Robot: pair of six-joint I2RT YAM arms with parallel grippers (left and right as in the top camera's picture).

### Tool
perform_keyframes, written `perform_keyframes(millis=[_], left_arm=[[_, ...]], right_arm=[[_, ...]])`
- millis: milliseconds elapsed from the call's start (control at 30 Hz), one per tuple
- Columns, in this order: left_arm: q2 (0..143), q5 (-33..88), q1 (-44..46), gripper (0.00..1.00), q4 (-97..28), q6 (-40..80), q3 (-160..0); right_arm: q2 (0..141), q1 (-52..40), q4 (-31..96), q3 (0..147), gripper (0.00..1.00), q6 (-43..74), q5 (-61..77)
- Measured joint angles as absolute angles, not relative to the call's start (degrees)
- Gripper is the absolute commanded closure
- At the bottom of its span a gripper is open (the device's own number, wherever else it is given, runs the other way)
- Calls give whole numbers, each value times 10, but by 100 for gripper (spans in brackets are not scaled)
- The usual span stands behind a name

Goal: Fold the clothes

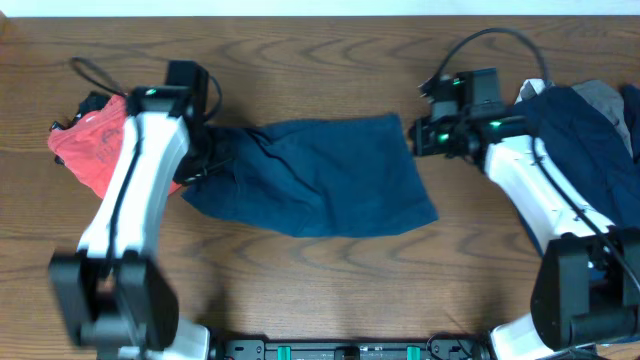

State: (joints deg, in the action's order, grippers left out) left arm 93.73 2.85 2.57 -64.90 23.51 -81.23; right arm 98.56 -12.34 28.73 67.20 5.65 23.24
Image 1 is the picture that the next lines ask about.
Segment black garment under red shirt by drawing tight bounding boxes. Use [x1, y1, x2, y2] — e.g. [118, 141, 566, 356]
[49, 91, 110, 135]

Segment red folded t-shirt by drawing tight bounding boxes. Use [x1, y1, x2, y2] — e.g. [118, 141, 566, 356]
[47, 94, 182, 200]

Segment navy blue shorts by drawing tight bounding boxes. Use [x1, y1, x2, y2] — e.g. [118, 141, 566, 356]
[183, 114, 438, 238]

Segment grey garment in pile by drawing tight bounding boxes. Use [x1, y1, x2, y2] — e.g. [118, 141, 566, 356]
[516, 79, 633, 155]

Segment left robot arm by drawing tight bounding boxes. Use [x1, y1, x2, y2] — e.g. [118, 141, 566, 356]
[48, 85, 218, 359]

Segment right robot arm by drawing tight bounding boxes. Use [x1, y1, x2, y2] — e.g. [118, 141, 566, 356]
[409, 113, 639, 359]

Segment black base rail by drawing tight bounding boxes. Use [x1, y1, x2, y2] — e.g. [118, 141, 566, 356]
[208, 335, 493, 360]

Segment navy garment in pile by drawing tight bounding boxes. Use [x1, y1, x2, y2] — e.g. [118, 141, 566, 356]
[512, 85, 639, 228]

